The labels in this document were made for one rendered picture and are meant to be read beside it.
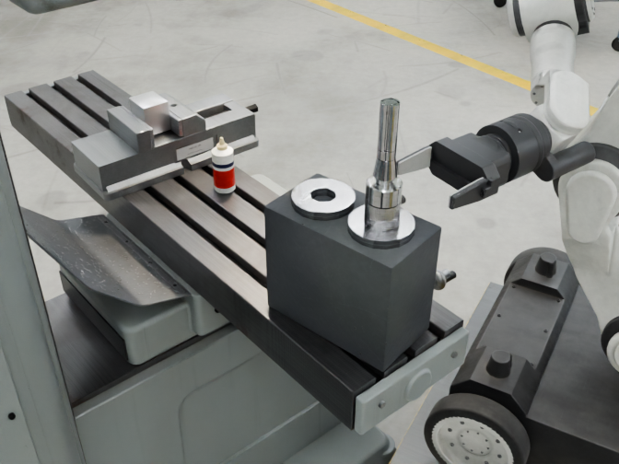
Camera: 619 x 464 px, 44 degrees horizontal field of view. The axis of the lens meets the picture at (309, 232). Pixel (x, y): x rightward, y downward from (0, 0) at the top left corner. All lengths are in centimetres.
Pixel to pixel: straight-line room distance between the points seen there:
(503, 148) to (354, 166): 223
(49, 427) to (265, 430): 61
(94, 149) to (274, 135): 210
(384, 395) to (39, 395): 52
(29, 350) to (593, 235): 93
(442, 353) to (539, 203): 208
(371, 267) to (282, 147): 247
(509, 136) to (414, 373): 36
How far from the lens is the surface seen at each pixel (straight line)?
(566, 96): 120
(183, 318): 139
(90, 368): 142
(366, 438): 192
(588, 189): 135
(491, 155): 108
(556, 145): 118
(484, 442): 155
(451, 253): 283
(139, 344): 137
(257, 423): 172
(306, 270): 107
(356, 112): 374
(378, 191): 97
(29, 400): 123
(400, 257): 98
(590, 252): 145
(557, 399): 158
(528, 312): 171
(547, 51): 130
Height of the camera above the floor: 169
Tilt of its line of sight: 36 degrees down
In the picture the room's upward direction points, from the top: straight up
